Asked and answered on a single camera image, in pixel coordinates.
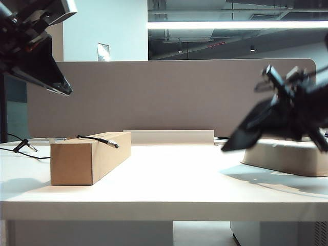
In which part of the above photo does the white wall notice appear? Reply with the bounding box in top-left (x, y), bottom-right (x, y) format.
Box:
top-left (97, 43), bottom-right (110, 62)

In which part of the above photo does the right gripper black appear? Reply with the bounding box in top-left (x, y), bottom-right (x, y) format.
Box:
top-left (260, 65), bottom-right (328, 154)

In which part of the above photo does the grey fabric desk divider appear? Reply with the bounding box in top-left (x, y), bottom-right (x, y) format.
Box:
top-left (27, 58), bottom-right (317, 139)

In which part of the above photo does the brown cardboard box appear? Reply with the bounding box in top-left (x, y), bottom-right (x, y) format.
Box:
top-left (50, 132), bottom-right (132, 186)

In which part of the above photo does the long ceiling light strip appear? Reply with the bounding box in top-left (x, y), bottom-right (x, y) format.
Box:
top-left (148, 21), bottom-right (328, 30)

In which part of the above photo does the black smartphone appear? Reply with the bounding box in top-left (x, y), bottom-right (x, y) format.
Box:
top-left (221, 100), bottom-right (288, 152)

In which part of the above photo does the beige pulp tray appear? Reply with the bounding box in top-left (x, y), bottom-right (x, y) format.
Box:
top-left (240, 139), bottom-right (328, 177)

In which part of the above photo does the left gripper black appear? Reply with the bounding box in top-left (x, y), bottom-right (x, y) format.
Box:
top-left (0, 0), bottom-right (73, 97)

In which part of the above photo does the grey desk leg panel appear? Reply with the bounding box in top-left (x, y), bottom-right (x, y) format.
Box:
top-left (6, 220), bottom-right (174, 246)

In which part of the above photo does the black charging cable silver plug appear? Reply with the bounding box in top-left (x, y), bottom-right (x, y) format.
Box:
top-left (0, 135), bottom-right (120, 159)

